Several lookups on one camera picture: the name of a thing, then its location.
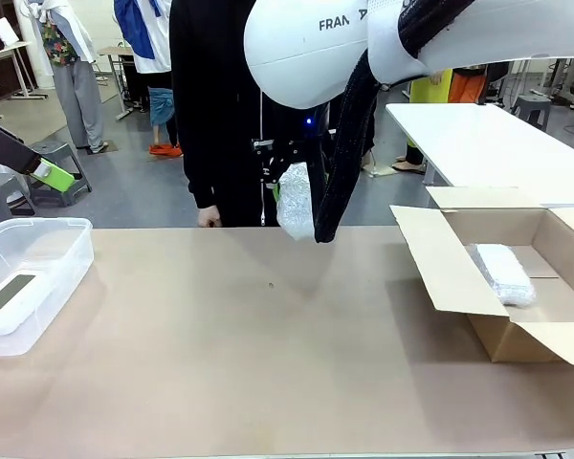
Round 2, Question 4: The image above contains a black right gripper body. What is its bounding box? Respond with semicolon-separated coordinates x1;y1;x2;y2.
296;102;339;166

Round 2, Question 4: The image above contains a bubble-wrapped white clock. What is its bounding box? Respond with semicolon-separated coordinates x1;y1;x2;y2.
275;161;317;241
467;242;539;308

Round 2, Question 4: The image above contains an unwrapped white digital clock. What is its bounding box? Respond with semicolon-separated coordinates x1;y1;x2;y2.
0;270;52;336

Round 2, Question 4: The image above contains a person right forearm black sleeve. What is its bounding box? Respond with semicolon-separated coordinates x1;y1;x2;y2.
179;133;224;210

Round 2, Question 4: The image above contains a person right hand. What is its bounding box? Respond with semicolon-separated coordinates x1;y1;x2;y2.
196;204;223;229

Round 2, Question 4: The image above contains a round grey stool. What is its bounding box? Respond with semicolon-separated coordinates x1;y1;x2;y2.
0;171;37;225

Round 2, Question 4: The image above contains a light wooden background desk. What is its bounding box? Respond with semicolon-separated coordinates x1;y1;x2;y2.
0;40;50;104

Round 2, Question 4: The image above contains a grey step stool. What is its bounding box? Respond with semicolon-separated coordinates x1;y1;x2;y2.
26;141;93;208

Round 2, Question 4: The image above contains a person in dark red clothes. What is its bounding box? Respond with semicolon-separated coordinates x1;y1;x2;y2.
361;112;384;179

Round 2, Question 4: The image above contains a mannequin with floral shirt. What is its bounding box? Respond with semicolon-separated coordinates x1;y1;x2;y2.
13;0;109;155

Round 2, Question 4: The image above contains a person in black hoodie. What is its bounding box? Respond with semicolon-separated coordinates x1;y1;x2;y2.
168;0;379;229

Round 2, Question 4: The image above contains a clear plastic container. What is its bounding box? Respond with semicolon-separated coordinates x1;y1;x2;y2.
0;217;96;359

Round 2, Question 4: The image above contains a person in yellow skirt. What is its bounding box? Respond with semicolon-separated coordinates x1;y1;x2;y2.
391;66;455;176

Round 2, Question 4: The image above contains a small white-legged desk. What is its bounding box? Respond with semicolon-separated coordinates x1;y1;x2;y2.
97;45;143;121

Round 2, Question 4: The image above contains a person in orange trousers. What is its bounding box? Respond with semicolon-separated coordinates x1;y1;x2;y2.
448;66;488;105

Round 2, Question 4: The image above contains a figure in blue white jacket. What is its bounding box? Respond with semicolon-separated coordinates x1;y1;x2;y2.
113;0;184;159

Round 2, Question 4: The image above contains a grey square stool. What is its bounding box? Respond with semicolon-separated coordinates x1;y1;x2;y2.
510;94;555;129

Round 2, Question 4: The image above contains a brown cardboard box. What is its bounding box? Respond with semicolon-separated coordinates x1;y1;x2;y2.
389;186;574;369

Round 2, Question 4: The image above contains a right arm black cable sleeve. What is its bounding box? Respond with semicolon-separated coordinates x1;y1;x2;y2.
312;0;477;244

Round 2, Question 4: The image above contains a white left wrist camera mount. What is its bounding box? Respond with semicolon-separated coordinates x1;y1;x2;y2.
0;15;21;53

